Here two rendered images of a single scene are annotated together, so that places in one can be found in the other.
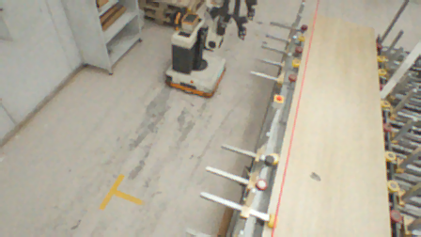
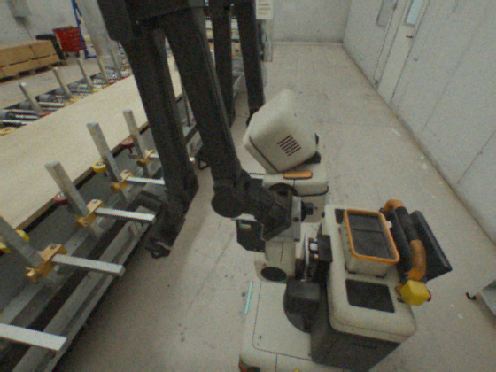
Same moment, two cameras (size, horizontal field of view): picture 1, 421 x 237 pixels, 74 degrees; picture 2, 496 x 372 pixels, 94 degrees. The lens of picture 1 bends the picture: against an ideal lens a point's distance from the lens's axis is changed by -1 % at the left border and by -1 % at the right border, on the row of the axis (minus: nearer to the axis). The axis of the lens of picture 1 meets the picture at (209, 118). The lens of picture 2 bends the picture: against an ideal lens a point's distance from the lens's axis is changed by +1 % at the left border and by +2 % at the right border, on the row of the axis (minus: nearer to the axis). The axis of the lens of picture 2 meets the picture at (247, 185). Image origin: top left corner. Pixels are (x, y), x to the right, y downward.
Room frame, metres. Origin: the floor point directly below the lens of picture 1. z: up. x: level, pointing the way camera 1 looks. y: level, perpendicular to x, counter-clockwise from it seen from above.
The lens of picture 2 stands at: (3.48, -0.11, 1.60)
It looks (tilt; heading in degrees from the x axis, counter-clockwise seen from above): 39 degrees down; 177
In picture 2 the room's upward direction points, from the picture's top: straight up
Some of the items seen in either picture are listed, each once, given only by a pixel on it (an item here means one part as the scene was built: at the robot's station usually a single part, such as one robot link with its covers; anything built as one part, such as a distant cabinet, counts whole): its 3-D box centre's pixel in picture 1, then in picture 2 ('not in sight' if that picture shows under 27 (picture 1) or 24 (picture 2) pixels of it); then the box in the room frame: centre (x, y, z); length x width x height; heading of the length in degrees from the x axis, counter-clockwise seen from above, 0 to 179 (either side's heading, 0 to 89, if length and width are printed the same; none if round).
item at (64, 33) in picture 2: not in sight; (71, 42); (-6.00, -5.44, 0.41); 0.76 x 0.48 x 0.81; 173
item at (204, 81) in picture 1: (196, 71); (305, 314); (2.93, 0.25, 0.16); 0.67 x 0.64 x 0.25; 76
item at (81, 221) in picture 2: not in sight; (89, 213); (2.69, -0.79, 0.82); 0.14 x 0.06 x 0.05; 166
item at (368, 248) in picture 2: (190, 22); (364, 241); (2.96, 0.37, 0.87); 0.23 x 0.15 x 0.11; 166
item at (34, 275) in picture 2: not in sight; (45, 262); (2.93, -0.85, 0.81); 0.14 x 0.06 x 0.05; 166
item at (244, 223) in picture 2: (224, 21); (259, 205); (2.86, -0.03, 0.99); 0.28 x 0.16 x 0.22; 166
